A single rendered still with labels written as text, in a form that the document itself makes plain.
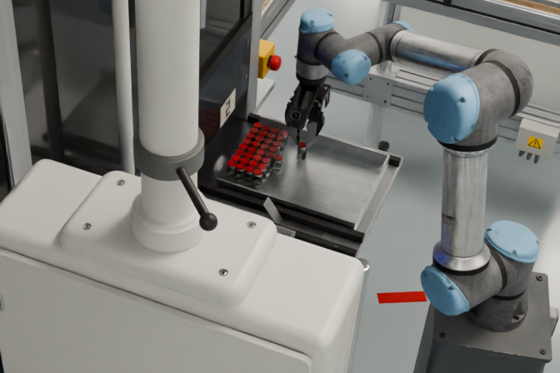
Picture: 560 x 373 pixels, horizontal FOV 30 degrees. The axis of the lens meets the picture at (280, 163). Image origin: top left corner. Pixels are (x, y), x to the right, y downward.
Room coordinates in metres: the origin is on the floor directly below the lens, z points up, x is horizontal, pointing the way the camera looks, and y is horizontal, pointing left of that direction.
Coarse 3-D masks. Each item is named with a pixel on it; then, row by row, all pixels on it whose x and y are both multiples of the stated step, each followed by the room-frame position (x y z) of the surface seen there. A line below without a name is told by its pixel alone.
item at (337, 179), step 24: (264, 120) 2.02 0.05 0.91; (288, 144) 1.97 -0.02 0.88; (312, 144) 1.97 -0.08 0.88; (336, 144) 1.96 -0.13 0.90; (288, 168) 1.88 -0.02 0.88; (312, 168) 1.88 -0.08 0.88; (336, 168) 1.89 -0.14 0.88; (360, 168) 1.90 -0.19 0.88; (384, 168) 1.88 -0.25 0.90; (240, 192) 1.76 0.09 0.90; (264, 192) 1.78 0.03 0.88; (288, 192) 1.79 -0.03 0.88; (312, 192) 1.80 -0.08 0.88; (336, 192) 1.80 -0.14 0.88; (360, 192) 1.81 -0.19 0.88; (336, 216) 1.69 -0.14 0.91; (360, 216) 1.71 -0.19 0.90
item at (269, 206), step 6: (264, 204) 1.69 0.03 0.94; (270, 204) 1.70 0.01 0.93; (270, 210) 1.69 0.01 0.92; (276, 210) 1.70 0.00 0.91; (276, 216) 1.69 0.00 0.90; (276, 222) 1.68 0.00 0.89; (282, 222) 1.69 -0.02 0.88; (288, 222) 1.69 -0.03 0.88; (294, 228) 1.67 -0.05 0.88; (300, 228) 1.68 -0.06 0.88; (306, 228) 1.68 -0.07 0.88; (312, 234) 1.66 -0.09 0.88; (318, 234) 1.66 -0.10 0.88
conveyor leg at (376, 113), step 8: (392, 8) 2.75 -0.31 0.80; (400, 8) 2.76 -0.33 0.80; (384, 16) 2.77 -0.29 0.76; (392, 16) 2.75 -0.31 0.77; (384, 24) 2.76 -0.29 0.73; (384, 64) 2.75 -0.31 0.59; (384, 72) 2.75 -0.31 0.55; (376, 112) 2.75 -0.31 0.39; (368, 120) 2.76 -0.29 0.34; (376, 120) 2.75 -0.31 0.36; (368, 128) 2.76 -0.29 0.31; (376, 128) 2.75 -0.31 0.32; (368, 136) 2.75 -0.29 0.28; (376, 136) 2.75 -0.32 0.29; (368, 144) 2.75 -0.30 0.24; (376, 144) 2.75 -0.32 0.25
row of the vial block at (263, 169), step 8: (280, 136) 1.94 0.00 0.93; (272, 144) 1.91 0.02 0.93; (280, 144) 1.91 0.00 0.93; (272, 152) 1.88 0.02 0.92; (280, 152) 1.91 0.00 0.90; (264, 160) 1.85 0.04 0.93; (272, 160) 1.86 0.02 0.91; (264, 168) 1.82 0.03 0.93; (256, 176) 1.80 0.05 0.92; (264, 176) 1.82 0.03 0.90; (256, 184) 1.79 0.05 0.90
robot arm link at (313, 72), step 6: (300, 66) 1.90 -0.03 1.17; (306, 66) 1.89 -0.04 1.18; (312, 66) 1.89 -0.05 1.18; (318, 66) 1.89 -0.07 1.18; (300, 72) 1.90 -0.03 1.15; (306, 72) 1.89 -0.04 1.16; (312, 72) 1.89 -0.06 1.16; (318, 72) 1.89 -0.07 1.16; (324, 72) 1.90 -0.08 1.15; (306, 78) 1.90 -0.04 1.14; (312, 78) 1.89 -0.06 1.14; (318, 78) 1.90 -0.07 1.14
